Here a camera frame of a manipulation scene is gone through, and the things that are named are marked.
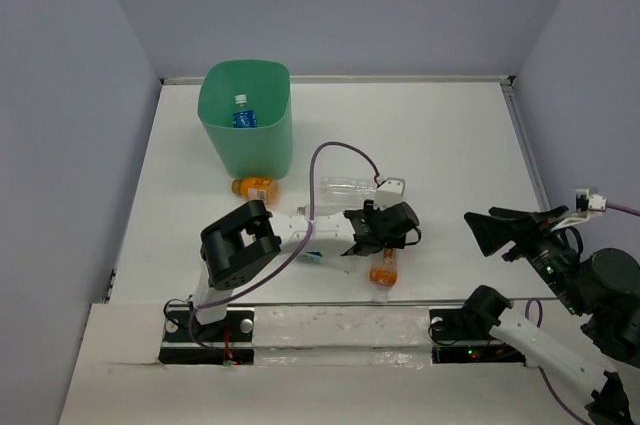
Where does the green plastic bin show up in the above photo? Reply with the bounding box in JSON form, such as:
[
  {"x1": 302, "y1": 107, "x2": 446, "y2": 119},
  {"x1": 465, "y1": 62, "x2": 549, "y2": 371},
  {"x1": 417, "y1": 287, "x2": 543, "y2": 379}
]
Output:
[{"x1": 197, "y1": 59, "x2": 293, "y2": 179}]

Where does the blue label water bottle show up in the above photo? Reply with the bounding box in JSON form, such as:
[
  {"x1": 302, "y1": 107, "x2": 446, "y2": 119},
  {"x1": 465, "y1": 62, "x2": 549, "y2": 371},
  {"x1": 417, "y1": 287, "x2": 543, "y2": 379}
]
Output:
[{"x1": 232, "y1": 94, "x2": 258, "y2": 129}]

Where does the clear plastic bottle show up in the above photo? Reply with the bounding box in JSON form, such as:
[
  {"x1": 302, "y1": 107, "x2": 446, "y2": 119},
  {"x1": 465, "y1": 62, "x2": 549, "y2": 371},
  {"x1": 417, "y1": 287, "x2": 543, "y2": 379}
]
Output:
[{"x1": 320, "y1": 176, "x2": 377, "y2": 202}]

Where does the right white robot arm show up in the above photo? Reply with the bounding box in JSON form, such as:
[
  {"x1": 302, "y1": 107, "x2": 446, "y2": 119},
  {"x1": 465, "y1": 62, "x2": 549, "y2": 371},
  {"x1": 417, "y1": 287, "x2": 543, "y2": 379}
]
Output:
[{"x1": 459, "y1": 196, "x2": 639, "y2": 424}]

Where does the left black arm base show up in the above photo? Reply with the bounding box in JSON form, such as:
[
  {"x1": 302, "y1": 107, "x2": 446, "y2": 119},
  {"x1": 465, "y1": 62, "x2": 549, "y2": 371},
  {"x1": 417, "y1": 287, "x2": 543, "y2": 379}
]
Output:
[{"x1": 158, "y1": 299, "x2": 255, "y2": 366}]

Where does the small orange juice bottle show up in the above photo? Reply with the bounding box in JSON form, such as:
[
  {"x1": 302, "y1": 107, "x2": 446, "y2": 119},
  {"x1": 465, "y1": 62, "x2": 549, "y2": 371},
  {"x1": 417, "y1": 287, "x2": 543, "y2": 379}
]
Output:
[{"x1": 231, "y1": 177, "x2": 280, "y2": 204}]

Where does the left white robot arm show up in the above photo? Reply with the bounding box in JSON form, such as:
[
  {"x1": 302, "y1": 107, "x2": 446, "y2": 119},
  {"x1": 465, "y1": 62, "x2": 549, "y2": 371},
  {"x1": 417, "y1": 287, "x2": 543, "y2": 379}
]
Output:
[{"x1": 186, "y1": 200, "x2": 422, "y2": 346}]

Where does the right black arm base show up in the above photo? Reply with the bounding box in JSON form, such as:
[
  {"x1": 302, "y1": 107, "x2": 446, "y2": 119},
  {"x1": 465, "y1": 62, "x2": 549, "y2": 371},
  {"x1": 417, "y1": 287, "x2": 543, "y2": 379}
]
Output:
[{"x1": 428, "y1": 308, "x2": 526, "y2": 365}]

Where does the crushed clear blue-label bottle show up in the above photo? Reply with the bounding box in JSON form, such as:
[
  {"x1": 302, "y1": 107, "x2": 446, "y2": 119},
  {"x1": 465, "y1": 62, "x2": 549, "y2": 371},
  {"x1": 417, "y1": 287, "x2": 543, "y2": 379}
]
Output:
[{"x1": 292, "y1": 203, "x2": 357, "y2": 276}]

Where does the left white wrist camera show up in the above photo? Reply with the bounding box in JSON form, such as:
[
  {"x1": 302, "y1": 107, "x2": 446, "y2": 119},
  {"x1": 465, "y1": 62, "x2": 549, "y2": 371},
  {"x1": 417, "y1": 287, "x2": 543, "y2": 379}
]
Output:
[{"x1": 374, "y1": 177, "x2": 406, "y2": 210}]

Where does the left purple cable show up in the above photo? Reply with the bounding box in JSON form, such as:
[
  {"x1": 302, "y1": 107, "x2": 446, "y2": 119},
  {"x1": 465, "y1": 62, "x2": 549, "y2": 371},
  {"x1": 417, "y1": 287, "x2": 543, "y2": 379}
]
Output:
[{"x1": 187, "y1": 142, "x2": 384, "y2": 354}]

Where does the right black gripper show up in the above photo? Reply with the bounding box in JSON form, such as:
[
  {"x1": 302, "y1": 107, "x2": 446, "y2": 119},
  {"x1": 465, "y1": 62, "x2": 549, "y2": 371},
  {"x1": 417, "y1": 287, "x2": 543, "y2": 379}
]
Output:
[{"x1": 462, "y1": 202, "x2": 588, "y2": 311}]

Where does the tall orange label bottle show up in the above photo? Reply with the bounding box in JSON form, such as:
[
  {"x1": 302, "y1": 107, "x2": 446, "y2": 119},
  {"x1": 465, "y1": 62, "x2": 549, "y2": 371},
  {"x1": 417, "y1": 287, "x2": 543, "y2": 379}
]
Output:
[{"x1": 369, "y1": 248, "x2": 398, "y2": 304}]

